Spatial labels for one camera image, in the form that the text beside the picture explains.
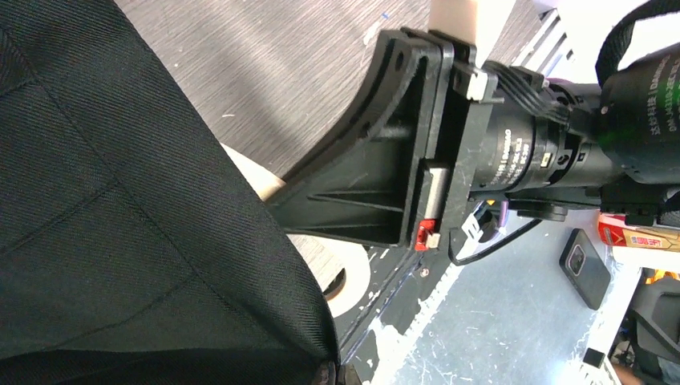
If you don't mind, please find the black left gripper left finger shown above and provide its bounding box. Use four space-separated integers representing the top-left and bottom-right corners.
311 362 338 385

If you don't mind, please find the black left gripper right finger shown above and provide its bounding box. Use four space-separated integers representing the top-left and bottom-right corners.
338 364 362 385

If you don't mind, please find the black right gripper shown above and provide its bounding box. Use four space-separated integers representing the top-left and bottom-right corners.
266 29 601 251

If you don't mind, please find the cream hanger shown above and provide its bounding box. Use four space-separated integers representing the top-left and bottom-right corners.
222 1 516 318

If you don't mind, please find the black garment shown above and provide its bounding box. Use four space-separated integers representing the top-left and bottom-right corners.
1 1 340 384

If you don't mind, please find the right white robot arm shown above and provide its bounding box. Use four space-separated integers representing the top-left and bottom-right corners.
266 1 679 251

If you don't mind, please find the black smartphone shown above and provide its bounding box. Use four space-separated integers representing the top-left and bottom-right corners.
559 229 611 310

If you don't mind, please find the red and gold box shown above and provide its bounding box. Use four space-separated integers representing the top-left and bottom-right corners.
597 213 679 253

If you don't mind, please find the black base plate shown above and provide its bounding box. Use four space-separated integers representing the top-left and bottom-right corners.
335 248 461 384

